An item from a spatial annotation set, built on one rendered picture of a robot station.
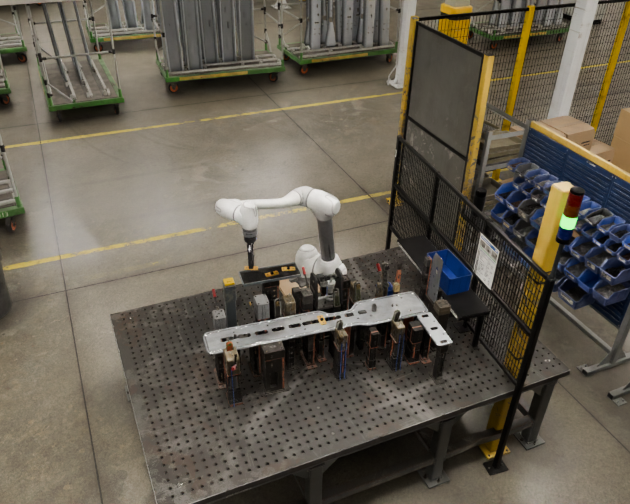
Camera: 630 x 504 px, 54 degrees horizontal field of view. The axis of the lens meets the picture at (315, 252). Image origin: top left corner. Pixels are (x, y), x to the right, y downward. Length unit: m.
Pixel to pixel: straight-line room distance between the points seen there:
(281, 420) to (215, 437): 0.37
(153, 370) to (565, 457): 2.77
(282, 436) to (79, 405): 1.84
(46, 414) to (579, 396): 3.87
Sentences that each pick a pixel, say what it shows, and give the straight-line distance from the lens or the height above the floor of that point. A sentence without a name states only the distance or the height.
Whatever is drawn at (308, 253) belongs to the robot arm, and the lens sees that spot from 4.38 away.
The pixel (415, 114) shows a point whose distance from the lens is 6.39.
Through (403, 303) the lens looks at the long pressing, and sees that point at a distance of 3.96.
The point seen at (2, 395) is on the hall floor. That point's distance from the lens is 5.15.
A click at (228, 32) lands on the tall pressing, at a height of 0.74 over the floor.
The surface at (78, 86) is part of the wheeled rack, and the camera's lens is 9.90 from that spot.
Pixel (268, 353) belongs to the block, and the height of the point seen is 1.02.
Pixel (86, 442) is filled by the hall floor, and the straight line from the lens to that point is 4.64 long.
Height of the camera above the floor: 3.46
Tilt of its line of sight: 34 degrees down
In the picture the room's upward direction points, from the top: 2 degrees clockwise
